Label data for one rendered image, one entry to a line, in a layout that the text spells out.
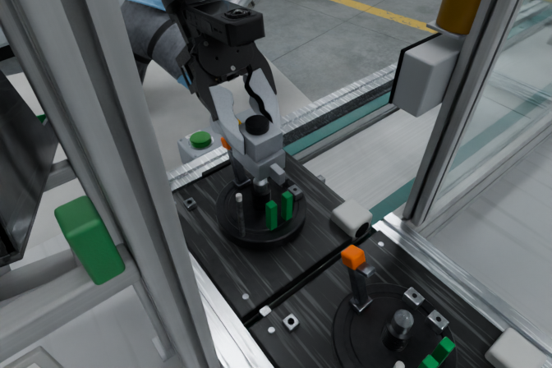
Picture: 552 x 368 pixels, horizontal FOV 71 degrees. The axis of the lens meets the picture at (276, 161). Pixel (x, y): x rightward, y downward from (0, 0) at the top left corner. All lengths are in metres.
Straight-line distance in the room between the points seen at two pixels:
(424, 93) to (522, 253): 0.44
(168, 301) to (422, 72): 0.35
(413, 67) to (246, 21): 0.19
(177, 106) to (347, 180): 0.50
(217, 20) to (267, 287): 0.33
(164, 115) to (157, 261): 0.86
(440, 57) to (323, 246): 0.30
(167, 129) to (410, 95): 0.64
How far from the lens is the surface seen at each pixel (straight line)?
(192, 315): 0.21
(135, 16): 0.94
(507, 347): 0.55
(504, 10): 0.45
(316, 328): 0.51
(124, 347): 0.66
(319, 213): 0.61
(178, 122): 0.98
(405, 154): 0.82
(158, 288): 0.18
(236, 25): 0.41
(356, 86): 0.91
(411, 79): 0.46
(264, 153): 0.48
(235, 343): 0.53
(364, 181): 0.74
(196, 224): 0.60
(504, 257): 0.79
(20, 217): 0.21
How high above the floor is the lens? 1.44
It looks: 44 degrees down
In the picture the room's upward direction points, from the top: straight up
